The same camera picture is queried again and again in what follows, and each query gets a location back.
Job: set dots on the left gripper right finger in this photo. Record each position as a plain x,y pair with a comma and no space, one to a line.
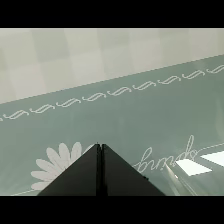
123,178

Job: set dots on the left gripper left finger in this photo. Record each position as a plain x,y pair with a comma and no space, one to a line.
80,178

